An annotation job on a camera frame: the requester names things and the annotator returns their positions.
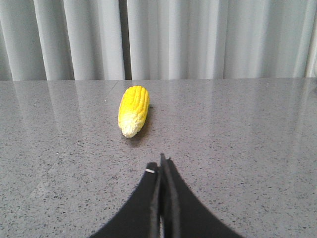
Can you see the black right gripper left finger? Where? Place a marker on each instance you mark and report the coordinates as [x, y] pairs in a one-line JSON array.
[[140, 215]]

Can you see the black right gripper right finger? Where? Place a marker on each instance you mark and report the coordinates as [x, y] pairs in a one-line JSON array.
[[183, 215]]

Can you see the yellow corn cob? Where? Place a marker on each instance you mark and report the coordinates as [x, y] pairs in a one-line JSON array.
[[133, 110]]

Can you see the grey pleated curtain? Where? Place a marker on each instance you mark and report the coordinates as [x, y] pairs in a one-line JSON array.
[[157, 39]]

